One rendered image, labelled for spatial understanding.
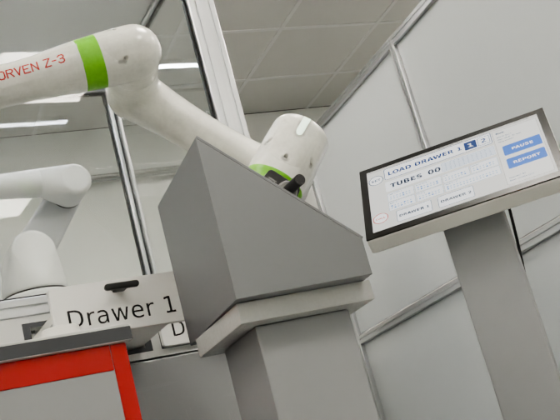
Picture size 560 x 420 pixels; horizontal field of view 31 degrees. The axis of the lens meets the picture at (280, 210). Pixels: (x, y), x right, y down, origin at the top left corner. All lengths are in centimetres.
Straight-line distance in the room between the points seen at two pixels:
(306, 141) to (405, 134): 206
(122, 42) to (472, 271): 105
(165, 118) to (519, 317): 99
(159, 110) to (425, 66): 185
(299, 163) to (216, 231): 30
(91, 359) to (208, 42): 129
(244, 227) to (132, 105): 57
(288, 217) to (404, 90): 224
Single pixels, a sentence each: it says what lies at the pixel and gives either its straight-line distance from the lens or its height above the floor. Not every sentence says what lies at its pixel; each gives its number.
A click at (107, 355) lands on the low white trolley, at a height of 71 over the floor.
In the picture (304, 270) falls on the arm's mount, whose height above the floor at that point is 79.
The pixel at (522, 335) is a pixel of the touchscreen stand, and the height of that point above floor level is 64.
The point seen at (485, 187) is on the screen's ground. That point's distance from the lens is 255.
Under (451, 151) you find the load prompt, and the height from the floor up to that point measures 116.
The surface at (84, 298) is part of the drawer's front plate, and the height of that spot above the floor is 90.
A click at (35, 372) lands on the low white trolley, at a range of 174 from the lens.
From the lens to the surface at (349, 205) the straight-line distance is 463.
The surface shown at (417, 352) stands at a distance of 432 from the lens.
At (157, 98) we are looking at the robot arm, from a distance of 231.
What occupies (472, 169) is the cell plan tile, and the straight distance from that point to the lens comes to 263.
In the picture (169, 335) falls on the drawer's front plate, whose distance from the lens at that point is 244.
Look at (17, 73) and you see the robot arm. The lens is 217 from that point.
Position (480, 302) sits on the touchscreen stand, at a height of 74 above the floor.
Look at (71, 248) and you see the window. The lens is 248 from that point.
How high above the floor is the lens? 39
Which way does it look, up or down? 16 degrees up
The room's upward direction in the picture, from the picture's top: 15 degrees counter-clockwise
